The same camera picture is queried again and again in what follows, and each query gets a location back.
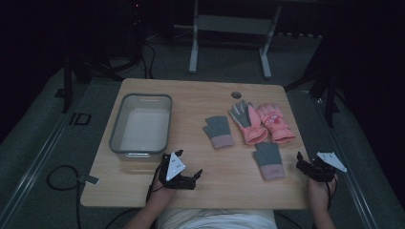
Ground left hand-held gripper cable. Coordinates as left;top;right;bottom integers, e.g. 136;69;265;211
104;165;164;229

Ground black floor bracket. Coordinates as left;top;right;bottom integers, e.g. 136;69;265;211
68;112;93;126

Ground person's white shirt torso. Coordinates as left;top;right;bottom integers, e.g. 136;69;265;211
157;208;279;229

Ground black floor cable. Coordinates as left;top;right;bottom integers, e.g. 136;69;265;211
46;164;83;229

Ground hand-held gripper cable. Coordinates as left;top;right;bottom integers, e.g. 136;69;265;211
324;174;339;209
104;165;164;229

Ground clear plastic bin grey rim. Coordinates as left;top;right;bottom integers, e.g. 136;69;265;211
109;93;173;162

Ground pink ski glove printed back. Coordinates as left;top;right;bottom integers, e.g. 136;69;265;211
256;103;296;144

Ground pink ski glove grey palm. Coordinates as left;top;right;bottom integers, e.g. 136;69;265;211
228;99;269;146

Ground grey knit glove pink cuff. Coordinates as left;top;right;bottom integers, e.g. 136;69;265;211
252;141;287;181
202;115;236;150

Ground black metal stand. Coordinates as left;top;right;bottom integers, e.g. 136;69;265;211
284;28;342;129
54;44;142;115

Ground right hand-held gripper cable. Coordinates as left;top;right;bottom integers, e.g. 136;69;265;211
324;174;339;209

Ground person's right hand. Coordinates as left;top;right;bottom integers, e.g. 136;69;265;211
307;174;338;209

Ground white metal desk frame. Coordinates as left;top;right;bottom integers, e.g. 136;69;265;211
173;0;284;80

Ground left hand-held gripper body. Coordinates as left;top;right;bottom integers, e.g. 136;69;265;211
158;152;197;191

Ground black background cables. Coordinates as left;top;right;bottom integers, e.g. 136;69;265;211
137;39;158;80

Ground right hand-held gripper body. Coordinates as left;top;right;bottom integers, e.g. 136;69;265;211
305;151;348;183

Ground person's left hand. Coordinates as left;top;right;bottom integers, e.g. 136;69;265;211
148;186;178;208

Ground grey cable tag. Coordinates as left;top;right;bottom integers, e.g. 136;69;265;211
77;175;100;186

